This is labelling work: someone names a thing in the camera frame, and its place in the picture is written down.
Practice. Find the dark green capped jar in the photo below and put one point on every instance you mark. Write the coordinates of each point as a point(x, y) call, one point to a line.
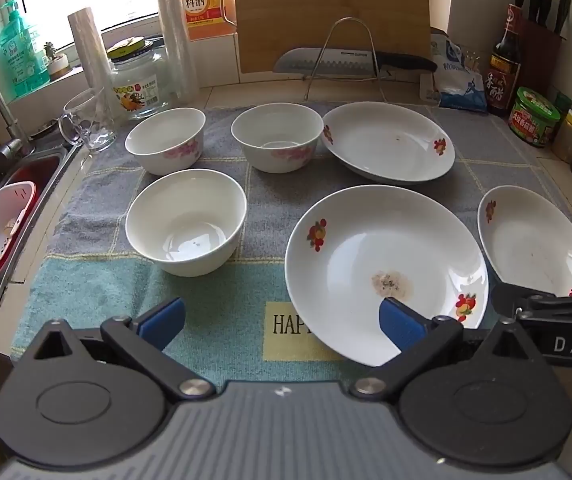
point(563, 105)

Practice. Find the white fruit-print plate with stain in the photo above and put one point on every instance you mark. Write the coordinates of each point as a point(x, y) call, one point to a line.
point(366, 240)

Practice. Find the glass jar with yellow label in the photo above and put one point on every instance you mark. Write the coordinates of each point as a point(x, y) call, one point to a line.
point(138, 85)

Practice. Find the plastic wrap roll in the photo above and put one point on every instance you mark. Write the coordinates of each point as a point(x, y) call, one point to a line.
point(91, 55)

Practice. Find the brown knife block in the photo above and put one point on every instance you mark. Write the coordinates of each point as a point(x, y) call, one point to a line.
point(541, 60)

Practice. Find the yellow-lidded spice jar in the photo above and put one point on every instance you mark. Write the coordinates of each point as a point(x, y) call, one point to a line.
point(571, 135)

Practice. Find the red plastic basin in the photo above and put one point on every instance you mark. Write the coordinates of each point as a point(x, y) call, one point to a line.
point(41, 170)

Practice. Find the white and blue salt bag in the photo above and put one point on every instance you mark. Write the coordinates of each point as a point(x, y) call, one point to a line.
point(458, 85)

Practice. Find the metal faucet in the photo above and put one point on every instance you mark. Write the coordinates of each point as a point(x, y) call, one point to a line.
point(1, 105)

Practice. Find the orange cooking wine bottle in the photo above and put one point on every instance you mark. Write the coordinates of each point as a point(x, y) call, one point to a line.
point(203, 0)

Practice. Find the green-lidded sauce jar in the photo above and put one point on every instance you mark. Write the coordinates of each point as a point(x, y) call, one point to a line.
point(533, 117)

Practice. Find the green dish soap bottle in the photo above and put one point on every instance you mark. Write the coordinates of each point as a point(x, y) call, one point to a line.
point(23, 55)

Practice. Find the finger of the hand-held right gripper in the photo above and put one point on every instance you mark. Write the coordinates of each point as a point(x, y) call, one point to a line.
point(511, 300)

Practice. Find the white bowl with pink flowers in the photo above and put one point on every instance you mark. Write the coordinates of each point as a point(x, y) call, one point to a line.
point(163, 132)
point(276, 127)

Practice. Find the small potted plant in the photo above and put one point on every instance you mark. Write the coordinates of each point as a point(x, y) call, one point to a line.
point(56, 62)

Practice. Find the plain white bowl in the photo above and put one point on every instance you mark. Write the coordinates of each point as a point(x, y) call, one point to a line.
point(186, 220)

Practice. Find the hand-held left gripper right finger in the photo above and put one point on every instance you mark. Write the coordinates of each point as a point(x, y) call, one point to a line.
point(401, 325)

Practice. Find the tall clear plastic roll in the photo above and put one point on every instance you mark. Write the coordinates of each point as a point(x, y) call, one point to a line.
point(173, 35)

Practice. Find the clear glass mug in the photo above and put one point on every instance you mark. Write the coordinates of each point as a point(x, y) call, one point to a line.
point(91, 120)

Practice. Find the dark vinegar bottle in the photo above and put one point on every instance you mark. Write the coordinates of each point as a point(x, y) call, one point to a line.
point(505, 70)

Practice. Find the steel sink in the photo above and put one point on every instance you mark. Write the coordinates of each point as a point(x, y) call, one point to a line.
point(31, 210)

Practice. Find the grey and teal printed mat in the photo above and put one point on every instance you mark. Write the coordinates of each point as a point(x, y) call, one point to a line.
point(106, 280)

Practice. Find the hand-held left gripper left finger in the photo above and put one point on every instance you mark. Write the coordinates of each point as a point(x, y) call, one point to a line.
point(161, 322)

